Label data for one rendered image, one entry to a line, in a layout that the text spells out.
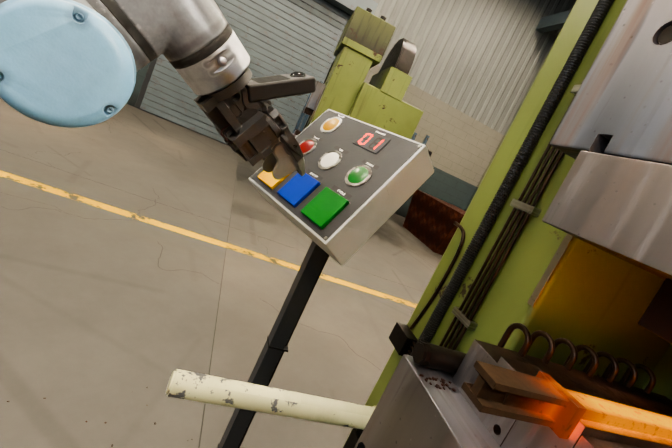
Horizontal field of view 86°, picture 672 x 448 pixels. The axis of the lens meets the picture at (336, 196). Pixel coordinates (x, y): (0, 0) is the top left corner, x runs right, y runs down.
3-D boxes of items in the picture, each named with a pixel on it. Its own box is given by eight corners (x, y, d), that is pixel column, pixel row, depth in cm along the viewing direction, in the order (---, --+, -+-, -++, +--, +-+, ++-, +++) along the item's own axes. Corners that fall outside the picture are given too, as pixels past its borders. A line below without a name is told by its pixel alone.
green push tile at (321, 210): (319, 227, 67) (348, 200, 69) (299, 210, 72) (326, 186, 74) (323, 232, 68) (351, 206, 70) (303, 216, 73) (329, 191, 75)
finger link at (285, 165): (282, 192, 64) (254, 155, 57) (307, 169, 65) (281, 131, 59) (291, 199, 61) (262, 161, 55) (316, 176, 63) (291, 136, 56)
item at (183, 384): (161, 405, 63) (172, 380, 62) (167, 383, 68) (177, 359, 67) (374, 439, 77) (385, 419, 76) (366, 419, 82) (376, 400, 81)
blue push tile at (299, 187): (293, 205, 74) (319, 181, 76) (276, 191, 80) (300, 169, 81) (297, 210, 75) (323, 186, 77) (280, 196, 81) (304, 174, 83)
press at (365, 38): (268, 199, 492) (358, -10, 449) (264, 179, 607) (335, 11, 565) (401, 248, 561) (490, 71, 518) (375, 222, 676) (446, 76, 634)
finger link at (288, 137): (286, 157, 61) (258, 117, 56) (294, 150, 62) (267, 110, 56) (300, 166, 58) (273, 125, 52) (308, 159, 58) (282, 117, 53)
